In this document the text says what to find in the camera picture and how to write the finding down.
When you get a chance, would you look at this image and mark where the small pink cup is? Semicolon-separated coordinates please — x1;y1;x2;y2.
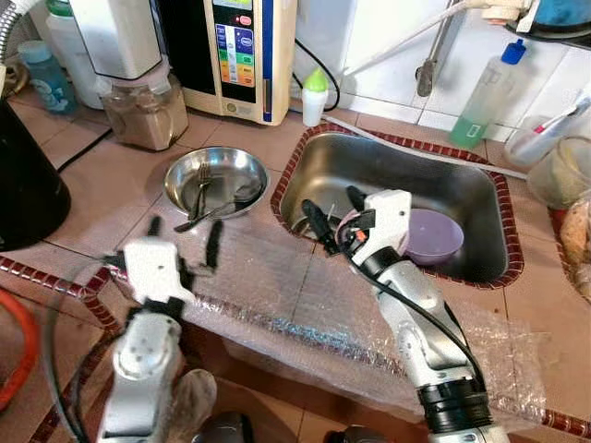
334;209;363;248

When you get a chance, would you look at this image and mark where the metal spoon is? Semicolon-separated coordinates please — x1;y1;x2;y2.
174;189;264;233

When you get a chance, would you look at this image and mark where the metal fork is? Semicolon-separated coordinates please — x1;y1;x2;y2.
189;162;215;222

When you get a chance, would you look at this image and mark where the purple plastic bowl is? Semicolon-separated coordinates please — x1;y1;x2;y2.
404;208;465;267

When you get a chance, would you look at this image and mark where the stainless steel sink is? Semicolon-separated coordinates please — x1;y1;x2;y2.
275;130;511;284

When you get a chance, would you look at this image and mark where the clear bubble wrap sheet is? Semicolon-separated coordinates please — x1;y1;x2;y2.
180;226;550;430

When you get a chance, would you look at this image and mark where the small white green-capped bottle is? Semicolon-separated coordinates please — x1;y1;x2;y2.
302;67;331;128

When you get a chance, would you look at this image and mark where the clear jar with brown contents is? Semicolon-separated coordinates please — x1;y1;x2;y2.
99;69;190;151

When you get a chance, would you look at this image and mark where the plastic bag of food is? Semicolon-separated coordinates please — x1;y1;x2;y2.
557;189;591;301

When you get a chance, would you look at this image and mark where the grey cloth foot cover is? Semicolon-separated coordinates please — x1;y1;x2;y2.
166;369;218;443

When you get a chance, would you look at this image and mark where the black round bin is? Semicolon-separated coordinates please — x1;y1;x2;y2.
0;97;73;252

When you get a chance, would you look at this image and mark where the metal faucet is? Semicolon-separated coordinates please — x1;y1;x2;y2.
416;9;458;98

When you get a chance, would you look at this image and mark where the round clear plastic tub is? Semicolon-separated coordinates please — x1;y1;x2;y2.
528;137;591;209

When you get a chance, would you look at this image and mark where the blue-capped dish soap bottle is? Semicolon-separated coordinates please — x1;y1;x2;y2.
450;39;527;149

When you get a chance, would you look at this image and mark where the black robot left foot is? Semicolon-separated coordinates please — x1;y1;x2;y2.
194;413;255;443

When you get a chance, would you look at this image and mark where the black robot foot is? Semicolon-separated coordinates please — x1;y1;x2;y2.
194;413;255;443
323;425;393;443

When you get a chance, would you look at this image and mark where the beige water ionizer appliance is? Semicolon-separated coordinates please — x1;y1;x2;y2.
155;0;298;126

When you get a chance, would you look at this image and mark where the clear plastic container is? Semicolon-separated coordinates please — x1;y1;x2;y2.
506;111;591;167

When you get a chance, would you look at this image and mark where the white toothpaste tube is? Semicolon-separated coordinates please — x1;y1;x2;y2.
531;92;591;162

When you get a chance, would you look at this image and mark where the teal plastic bottle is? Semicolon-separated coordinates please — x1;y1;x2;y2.
18;40;77;116

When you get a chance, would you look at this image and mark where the white water filter housing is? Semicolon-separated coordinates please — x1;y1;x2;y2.
69;0;167;82

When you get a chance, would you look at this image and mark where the black robot right foot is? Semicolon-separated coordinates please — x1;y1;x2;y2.
323;425;393;443

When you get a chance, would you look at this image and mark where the large white green-capped bottle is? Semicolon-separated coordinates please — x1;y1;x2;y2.
44;0;103;110

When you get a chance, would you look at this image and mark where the white tap filter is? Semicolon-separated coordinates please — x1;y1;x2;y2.
480;0;541;33

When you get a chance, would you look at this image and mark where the dark pan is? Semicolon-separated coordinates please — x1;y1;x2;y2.
531;0;591;47

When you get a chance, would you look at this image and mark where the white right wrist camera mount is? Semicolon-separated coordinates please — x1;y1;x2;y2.
351;189;414;269

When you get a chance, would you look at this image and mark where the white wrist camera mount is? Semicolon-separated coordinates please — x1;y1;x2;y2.
351;189;414;269
123;238;197;305

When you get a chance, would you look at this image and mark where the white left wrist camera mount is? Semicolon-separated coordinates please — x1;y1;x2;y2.
123;238;197;305

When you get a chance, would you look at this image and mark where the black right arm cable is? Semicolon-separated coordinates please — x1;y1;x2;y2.
337;235;486;389

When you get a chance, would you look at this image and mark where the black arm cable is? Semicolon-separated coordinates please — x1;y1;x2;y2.
337;235;486;389
42;263;126;443

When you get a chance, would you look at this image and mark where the white hose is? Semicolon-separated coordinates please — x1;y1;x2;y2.
328;115;532;178

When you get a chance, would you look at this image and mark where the black power cord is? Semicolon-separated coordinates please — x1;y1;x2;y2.
55;129;112;172

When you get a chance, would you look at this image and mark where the black ionizer cord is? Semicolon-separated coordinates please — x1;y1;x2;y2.
295;39;341;112

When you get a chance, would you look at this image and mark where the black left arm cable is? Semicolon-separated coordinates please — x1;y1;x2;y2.
42;263;126;443

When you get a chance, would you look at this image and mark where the orange hose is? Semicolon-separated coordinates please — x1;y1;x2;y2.
0;288;40;412

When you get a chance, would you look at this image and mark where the flexible metal hose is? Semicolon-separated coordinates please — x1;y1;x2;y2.
0;0;38;66

